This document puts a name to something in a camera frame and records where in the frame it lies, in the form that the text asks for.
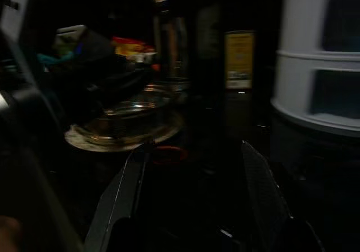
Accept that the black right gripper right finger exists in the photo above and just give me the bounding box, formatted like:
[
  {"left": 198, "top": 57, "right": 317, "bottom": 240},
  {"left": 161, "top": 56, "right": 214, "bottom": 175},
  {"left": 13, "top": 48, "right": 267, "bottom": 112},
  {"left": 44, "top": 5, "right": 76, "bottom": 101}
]
[{"left": 241, "top": 139, "right": 327, "bottom": 252}]

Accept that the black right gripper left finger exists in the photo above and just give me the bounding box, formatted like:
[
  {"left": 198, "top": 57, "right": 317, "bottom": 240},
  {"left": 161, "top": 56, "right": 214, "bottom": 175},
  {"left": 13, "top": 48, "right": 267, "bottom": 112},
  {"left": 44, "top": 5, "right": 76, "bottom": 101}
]
[{"left": 83, "top": 143, "right": 147, "bottom": 252}]

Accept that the shallow steel pan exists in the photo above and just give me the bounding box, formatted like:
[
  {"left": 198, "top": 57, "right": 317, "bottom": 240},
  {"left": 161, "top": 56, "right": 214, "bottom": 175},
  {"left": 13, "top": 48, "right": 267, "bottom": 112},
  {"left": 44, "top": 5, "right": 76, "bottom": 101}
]
[{"left": 81, "top": 99, "right": 177, "bottom": 149}]

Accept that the teal cloth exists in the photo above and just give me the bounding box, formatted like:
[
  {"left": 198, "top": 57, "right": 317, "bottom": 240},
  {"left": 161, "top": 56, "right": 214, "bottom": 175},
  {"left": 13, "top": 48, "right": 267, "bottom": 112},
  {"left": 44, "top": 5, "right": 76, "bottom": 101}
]
[{"left": 35, "top": 52, "right": 74, "bottom": 67}]

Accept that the black round speaker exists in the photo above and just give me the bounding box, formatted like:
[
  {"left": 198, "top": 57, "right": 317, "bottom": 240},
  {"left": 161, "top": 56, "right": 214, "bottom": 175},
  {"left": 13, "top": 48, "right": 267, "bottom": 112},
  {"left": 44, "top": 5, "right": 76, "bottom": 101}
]
[{"left": 74, "top": 28, "right": 119, "bottom": 64}]

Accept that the red yellow noodle packet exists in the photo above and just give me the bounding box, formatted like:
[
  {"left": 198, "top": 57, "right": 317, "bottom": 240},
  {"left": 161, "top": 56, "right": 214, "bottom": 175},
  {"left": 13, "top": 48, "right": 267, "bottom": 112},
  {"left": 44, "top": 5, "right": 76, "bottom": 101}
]
[{"left": 111, "top": 35, "right": 156, "bottom": 59}]

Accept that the orange rubber band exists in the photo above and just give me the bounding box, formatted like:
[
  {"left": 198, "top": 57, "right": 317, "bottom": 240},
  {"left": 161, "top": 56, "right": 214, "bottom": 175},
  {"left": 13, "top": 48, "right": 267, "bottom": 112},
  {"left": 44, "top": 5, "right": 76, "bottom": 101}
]
[{"left": 151, "top": 146, "right": 188, "bottom": 166}]

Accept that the white tiered plastic container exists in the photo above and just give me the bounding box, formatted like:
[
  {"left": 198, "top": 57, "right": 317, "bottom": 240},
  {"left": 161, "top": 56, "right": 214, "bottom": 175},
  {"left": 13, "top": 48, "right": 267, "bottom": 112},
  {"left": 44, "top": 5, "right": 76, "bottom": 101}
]
[{"left": 269, "top": 0, "right": 360, "bottom": 139}]

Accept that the yellow tea box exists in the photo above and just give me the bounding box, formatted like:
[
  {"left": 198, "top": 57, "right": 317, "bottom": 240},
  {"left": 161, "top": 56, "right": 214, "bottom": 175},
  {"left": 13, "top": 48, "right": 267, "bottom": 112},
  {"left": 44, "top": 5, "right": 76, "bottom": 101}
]
[{"left": 224, "top": 30, "right": 256, "bottom": 90}]

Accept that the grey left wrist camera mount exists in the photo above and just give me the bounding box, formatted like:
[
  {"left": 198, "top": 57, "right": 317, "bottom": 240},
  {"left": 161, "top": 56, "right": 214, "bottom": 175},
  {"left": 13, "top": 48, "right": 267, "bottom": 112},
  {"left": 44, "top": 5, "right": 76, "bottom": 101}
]
[{"left": 0, "top": 0, "right": 51, "bottom": 56}]

